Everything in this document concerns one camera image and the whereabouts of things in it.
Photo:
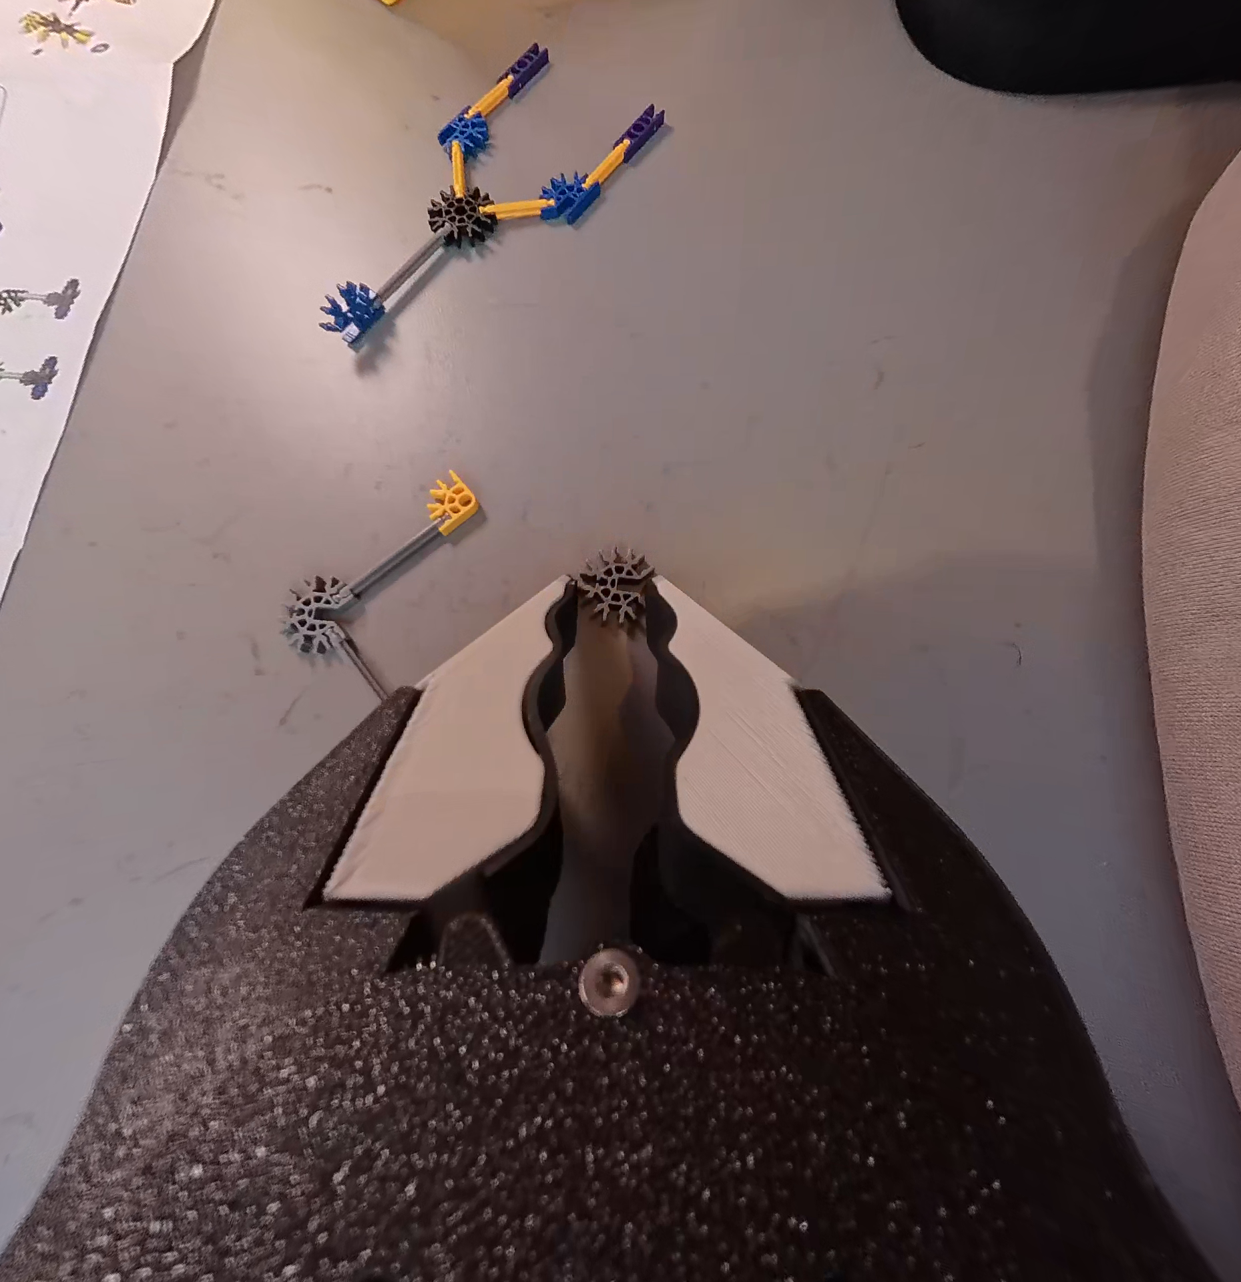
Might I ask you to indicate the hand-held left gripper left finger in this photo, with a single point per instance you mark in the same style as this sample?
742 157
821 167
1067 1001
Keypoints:
441 791

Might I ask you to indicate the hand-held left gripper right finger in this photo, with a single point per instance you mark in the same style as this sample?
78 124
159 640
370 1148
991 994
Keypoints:
781 791

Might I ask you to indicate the grey toy rod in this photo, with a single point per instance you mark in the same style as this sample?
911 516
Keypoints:
394 563
411 266
367 678

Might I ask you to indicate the grey toy connector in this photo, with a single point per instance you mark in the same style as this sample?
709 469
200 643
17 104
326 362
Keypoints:
315 616
614 586

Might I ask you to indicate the yellow toy connector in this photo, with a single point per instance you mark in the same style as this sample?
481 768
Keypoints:
457 504

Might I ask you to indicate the blue toy connector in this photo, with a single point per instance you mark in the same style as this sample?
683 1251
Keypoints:
351 311

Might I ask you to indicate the white instruction sheet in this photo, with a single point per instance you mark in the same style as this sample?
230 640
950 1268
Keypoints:
41 450

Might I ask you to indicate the blue yellow toy rod model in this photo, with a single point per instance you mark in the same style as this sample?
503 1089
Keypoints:
463 216

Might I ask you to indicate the grey desk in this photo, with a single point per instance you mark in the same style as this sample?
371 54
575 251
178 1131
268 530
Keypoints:
781 401

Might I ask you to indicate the black rounded object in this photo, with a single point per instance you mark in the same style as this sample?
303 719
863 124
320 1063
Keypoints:
1061 40

